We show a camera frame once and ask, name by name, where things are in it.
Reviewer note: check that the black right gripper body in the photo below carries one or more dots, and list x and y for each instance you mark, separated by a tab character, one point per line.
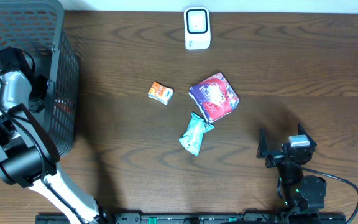
275	160

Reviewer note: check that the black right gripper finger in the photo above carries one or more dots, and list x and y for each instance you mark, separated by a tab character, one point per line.
301	131
263	149

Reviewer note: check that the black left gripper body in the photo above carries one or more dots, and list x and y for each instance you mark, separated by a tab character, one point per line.
38	101

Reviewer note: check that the mint green snack packet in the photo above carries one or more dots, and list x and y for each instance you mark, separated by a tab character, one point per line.
193	137

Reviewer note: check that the purple red snack packet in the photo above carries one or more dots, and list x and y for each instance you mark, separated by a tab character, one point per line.
214	97

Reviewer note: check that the small orange snack packet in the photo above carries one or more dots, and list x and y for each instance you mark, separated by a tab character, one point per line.
161	93

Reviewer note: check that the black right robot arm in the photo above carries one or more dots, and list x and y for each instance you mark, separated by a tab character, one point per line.
303	193

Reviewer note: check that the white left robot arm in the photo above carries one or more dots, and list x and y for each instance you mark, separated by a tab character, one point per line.
29	157

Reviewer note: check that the grey plastic mesh basket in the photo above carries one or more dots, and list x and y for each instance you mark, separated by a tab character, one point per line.
37	27

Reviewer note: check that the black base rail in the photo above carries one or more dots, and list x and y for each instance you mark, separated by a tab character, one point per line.
252	217

